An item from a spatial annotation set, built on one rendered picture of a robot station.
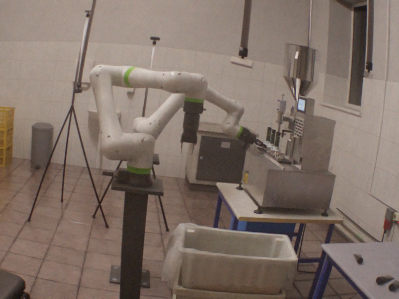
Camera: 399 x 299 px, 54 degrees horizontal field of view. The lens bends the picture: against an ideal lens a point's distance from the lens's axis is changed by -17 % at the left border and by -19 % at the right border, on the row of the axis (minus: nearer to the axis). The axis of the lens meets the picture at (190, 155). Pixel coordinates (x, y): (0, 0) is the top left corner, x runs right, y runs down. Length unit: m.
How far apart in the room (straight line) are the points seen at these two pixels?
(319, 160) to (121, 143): 1.26
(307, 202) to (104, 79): 1.41
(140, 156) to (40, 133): 4.04
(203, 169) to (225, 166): 0.29
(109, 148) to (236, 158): 3.91
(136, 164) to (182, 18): 4.39
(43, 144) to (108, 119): 4.05
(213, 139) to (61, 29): 2.75
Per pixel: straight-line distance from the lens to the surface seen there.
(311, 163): 2.82
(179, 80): 2.10
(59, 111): 6.54
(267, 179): 2.68
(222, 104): 3.14
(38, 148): 6.26
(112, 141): 2.18
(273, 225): 3.54
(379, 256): 2.33
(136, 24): 6.44
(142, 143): 2.26
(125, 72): 2.40
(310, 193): 2.80
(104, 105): 2.27
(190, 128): 2.21
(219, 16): 6.55
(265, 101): 6.67
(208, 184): 6.00
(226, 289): 2.33
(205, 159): 5.89
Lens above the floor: 1.51
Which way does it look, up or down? 10 degrees down
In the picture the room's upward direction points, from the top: 8 degrees clockwise
